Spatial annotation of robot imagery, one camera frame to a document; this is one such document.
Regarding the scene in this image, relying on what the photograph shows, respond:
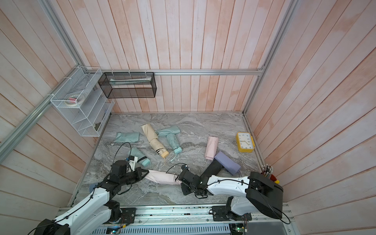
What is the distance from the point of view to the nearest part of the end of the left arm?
0.62m

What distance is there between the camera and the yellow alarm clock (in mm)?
983

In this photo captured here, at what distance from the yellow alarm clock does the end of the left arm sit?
673mm
